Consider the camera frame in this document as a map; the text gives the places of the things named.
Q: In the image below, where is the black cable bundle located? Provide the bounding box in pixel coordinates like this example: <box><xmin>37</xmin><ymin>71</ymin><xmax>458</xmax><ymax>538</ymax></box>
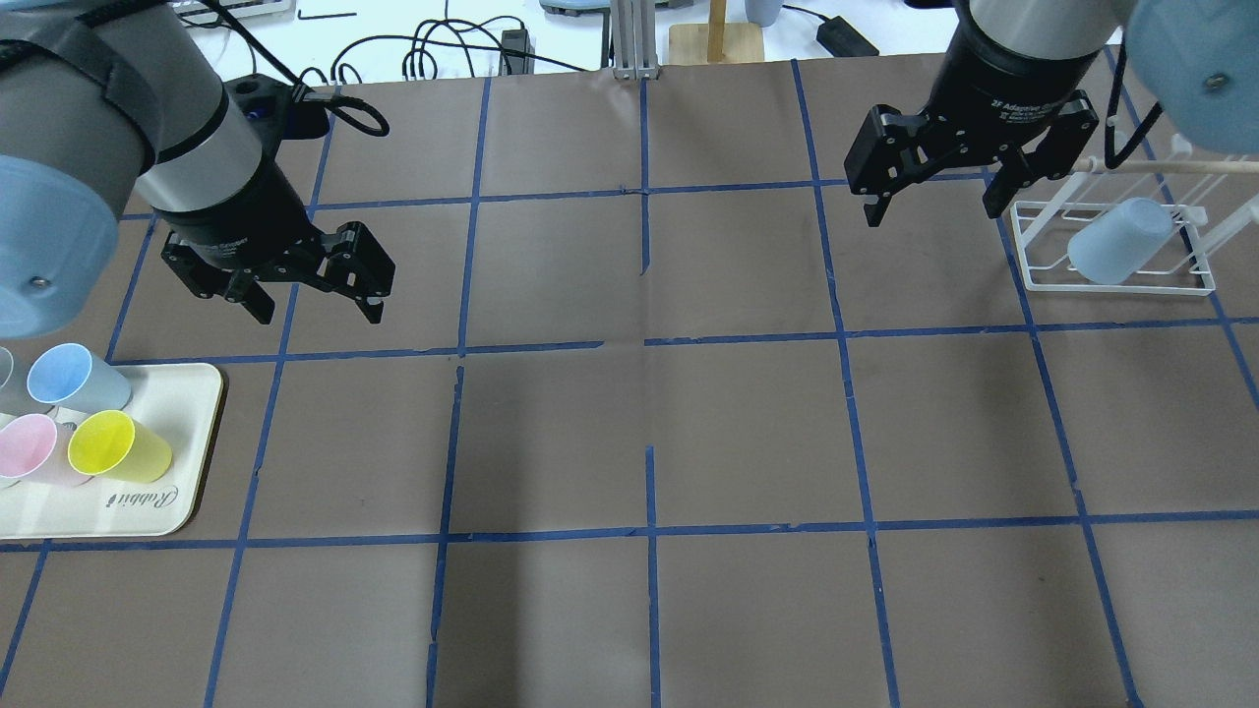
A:
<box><xmin>295</xmin><ymin>15</ymin><xmax>538</xmax><ymax>84</ymax></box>

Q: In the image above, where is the grey plastic cup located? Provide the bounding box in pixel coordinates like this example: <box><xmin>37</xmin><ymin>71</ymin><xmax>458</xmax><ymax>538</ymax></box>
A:
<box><xmin>0</xmin><ymin>346</ymin><xmax>49</xmax><ymax>416</ymax></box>

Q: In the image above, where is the white wire cup rack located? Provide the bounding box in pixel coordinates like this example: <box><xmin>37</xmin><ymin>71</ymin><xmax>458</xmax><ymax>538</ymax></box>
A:
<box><xmin>1008</xmin><ymin>134</ymin><xmax>1256</xmax><ymax>296</ymax></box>

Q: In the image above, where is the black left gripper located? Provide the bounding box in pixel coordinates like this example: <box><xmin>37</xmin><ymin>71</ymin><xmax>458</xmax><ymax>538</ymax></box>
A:
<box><xmin>157</xmin><ymin>163</ymin><xmax>397</xmax><ymax>325</ymax></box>

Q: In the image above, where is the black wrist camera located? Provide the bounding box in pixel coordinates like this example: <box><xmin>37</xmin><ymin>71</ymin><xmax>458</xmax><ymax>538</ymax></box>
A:
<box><xmin>224</xmin><ymin>76</ymin><xmax>331</xmax><ymax>155</ymax></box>

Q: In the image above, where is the light blue plastic cup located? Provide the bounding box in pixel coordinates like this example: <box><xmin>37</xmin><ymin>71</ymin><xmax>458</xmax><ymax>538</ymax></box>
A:
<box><xmin>1066</xmin><ymin>198</ymin><xmax>1173</xmax><ymax>286</ymax></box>

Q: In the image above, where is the cream plastic tray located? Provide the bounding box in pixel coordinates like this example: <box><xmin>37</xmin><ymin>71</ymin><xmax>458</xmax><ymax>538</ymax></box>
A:
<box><xmin>1</xmin><ymin>363</ymin><xmax>227</xmax><ymax>542</ymax></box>

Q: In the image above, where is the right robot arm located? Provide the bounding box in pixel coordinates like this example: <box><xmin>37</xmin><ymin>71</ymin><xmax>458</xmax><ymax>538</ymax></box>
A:
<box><xmin>844</xmin><ymin>1</ymin><xmax>1258</xmax><ymax>227</ymax></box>

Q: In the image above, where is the wooden cup stand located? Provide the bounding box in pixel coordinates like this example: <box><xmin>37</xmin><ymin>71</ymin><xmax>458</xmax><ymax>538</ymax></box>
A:
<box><xmin>665</xmin><ymin>1</ymin><xmax>765</xmax><ymax>66</ymax></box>

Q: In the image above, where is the blue cup on desk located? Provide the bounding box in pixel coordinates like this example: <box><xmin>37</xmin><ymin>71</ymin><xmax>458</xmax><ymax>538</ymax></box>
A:
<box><xmin>744</xmin><ymin>0</ymin><xmax>784</xmax><ymax>29</ymax></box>

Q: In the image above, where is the black power adapter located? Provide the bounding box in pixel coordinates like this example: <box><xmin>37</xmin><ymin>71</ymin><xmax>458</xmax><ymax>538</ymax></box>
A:
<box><xmin>815</xmin><ymin>16</ymin><xmax>880</xmax><ymax>58</ymax></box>

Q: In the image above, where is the yellow plastic cup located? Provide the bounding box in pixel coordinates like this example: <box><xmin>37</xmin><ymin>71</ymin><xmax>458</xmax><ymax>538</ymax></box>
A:
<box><xmin>68</xmin><ymin>409</ymin><xmax>174</xmax><ymax>484</ymax></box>

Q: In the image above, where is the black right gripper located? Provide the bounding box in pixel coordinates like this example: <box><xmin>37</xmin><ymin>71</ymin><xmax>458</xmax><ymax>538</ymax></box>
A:
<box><xmin>845</xmin><ymin>20</ymin><xmax>1099</xmax><ymax>227</ymax></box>

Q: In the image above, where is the pink plastic cup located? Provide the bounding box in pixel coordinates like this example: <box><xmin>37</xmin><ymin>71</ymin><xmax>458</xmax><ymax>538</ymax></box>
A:
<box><xmin>1</xmin><ymin>414</ymin><xmax>93</xmax><ymax>488</ymax></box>

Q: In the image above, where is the aluminium frame post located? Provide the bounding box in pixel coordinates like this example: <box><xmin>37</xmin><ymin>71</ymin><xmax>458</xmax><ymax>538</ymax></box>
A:
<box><xmin>611</xmin><ymin>0</ymin><xmax>660</xmax><ymax>81</ymax></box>

